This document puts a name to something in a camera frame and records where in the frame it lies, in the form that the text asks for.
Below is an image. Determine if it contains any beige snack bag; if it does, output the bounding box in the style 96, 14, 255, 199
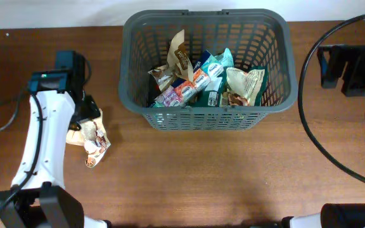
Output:
66, 109, 111, 168

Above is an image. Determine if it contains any brown white snack pouch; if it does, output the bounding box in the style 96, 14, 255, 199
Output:
148, 29, 194, 92

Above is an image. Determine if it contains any multicolour tissue pack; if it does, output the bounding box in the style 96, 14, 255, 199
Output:
149, 51, 224, 108

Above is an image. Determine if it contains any green coffee bean bag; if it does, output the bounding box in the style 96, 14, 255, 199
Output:
192, 66, 269, 107

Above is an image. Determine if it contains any light teal small packet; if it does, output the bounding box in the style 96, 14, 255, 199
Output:
215, 48, 234, 68

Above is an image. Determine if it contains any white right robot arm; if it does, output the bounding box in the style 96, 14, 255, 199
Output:
283, 44, 365, 228

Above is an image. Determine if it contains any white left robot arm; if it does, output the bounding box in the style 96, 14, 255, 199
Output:
0, 51, 112, 228

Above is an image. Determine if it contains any grey plastic basket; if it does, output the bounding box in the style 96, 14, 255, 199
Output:
118, 9, 298, 130

